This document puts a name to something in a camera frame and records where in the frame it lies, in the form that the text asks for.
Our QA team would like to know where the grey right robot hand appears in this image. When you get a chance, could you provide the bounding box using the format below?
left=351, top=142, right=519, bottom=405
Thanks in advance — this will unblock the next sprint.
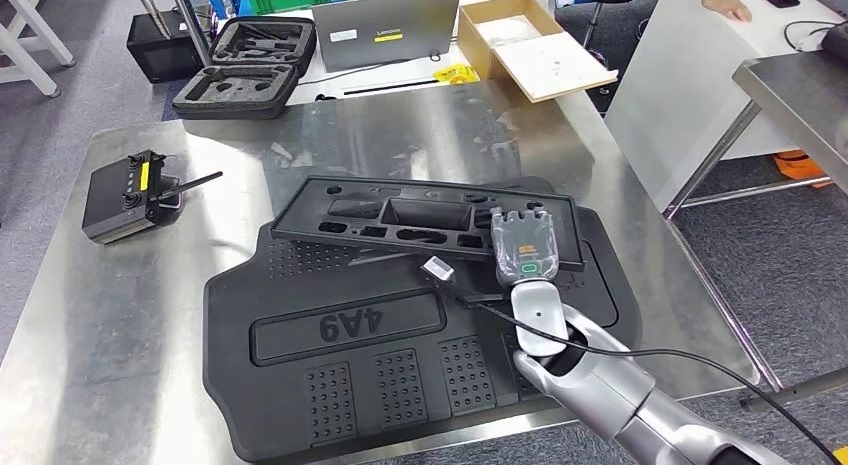
left=488, top=206, right=560, bottom=290

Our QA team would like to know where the white desk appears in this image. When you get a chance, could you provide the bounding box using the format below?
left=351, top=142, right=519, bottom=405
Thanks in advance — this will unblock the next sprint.
left=604, top=0, right=848, bottom=213

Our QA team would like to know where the stainless steel workbench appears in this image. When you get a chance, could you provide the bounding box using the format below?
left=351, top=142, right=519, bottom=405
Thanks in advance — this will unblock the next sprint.
left=0, top=77, right=786, bottom=465

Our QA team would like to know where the black plastic panel with cutouts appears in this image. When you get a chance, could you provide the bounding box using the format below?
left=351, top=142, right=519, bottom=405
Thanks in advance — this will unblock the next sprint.
left=270, top=175, right=588, bottom=272

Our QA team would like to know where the grey laptop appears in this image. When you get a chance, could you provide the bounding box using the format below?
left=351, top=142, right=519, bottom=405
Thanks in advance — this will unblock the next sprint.
left=311, top=0, right=463, bottom=74

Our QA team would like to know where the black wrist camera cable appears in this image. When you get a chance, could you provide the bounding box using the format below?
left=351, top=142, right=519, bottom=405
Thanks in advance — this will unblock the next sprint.
left=473, top=301, right=839, bottom=465

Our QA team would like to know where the large black plastic cover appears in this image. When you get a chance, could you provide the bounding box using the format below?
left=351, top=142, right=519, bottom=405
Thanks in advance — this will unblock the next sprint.
left=201, top=177, right=643, bottom=465

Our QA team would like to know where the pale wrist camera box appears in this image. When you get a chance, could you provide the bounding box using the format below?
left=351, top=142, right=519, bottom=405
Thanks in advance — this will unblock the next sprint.
left=421, top=255, right=457, bottom=282

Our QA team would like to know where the open cardboard box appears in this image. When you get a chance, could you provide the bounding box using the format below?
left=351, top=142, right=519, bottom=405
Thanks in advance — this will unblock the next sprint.
left=457, top=0, right=621, bottom=104

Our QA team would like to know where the black foam lined case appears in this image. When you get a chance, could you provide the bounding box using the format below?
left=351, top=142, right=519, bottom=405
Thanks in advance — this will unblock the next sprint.
left=170, top=15, right=319, bottom=121

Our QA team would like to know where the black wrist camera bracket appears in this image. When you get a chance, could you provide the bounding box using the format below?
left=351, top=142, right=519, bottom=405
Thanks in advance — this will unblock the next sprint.
left=430, top=269, right=515, bottom=311

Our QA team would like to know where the black remote controller with antenna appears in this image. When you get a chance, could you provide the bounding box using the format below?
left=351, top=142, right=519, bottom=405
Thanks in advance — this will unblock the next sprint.
left=81, top=149, right=225, bottom=246

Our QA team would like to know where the orange object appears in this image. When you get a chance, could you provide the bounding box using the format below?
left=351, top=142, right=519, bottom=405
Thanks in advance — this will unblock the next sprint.
left=771, top=150, right=833, bottom=182

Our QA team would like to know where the stainless steel table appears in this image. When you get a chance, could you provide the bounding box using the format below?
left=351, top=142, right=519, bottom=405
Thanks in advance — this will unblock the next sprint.
left=662, top=51, right=848, bottom=221

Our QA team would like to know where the white folding table frame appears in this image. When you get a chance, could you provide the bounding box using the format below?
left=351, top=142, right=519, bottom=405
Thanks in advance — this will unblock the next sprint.
left=0, top=0, right=77, bottom=99

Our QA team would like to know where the white table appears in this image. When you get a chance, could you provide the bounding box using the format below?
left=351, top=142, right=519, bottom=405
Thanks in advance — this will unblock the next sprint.
left=264, top=0, right=551, bottom=107

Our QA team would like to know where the black pouch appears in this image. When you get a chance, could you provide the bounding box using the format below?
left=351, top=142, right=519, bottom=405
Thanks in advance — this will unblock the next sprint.
left=820, top=23, right=848, bottom=62

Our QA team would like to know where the yellow packet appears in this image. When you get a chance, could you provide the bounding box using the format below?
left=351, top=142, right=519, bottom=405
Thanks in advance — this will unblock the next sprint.
left=433, top=63, right=480, bottom=86

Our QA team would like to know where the black looped cable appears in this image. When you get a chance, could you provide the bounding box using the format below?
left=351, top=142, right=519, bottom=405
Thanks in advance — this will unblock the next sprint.
left=783, top=19, right=848, bottom=53

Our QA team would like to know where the person's hand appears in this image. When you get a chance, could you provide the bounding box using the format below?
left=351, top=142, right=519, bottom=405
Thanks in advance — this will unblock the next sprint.
left=710, top=0, right=754, bottom=23

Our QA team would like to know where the black box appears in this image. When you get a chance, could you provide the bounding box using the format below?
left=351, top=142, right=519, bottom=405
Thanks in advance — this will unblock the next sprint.
left=125, top=10, right=208, bottom=86

